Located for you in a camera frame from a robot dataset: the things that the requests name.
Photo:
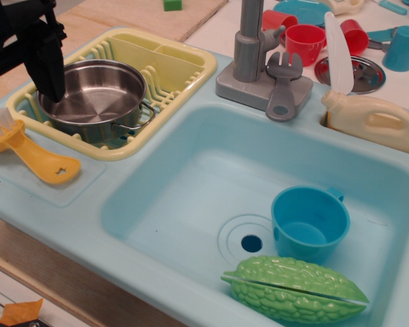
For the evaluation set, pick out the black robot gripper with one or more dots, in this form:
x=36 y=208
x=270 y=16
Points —
x=31 y=35

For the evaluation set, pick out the yellow dish brush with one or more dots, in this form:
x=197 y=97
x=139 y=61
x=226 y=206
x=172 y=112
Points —
x=49 y=167

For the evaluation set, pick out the stainless steel pot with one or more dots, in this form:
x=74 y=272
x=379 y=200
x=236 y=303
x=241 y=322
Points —
x=103 y=100

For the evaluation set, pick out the pale yellow dish rack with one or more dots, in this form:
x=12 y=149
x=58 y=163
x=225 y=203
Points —
x=173 y=71

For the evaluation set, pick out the green block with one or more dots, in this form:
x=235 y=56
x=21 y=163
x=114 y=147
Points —
x=172 y=5

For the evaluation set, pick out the wooden board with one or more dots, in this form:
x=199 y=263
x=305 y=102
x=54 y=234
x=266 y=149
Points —
x=91 y=17

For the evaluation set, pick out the orange tape piece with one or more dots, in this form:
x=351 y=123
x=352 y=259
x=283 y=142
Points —
x=21 y=312

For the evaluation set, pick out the grey toy faucet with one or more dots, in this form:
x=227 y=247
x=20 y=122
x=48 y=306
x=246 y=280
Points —
x=245 y=80

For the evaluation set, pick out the light blue toy sink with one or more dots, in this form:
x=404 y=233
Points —
x=145 y=240

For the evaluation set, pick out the grey toy fork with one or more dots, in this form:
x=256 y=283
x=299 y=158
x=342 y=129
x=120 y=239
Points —
x=284 y=68

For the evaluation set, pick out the red cup behind faucet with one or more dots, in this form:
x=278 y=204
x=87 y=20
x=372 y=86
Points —
x=273 y=20

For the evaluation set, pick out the red cup front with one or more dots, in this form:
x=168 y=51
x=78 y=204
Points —
x=307 y=41

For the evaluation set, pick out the blue plastic plate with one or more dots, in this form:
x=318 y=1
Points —
x=307 y=12

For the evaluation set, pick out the blue plastic cup in sink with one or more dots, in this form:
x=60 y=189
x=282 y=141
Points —
x=309 y=223

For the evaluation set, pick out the green bitter melon toy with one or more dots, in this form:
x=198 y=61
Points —
x=294 y=290

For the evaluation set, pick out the cream toy item top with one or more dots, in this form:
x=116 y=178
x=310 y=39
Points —
x=339 y=7

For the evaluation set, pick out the red cup right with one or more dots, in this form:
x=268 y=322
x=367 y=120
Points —
x=356 y=37

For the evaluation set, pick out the cream detergent bottle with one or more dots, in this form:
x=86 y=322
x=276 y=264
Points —
x=368 y=118

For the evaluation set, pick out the blue toy utensil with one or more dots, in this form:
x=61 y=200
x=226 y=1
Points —
x=382 y=35

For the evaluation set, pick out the blue cup upside down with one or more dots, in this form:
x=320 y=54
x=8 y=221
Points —
x=396 y=58

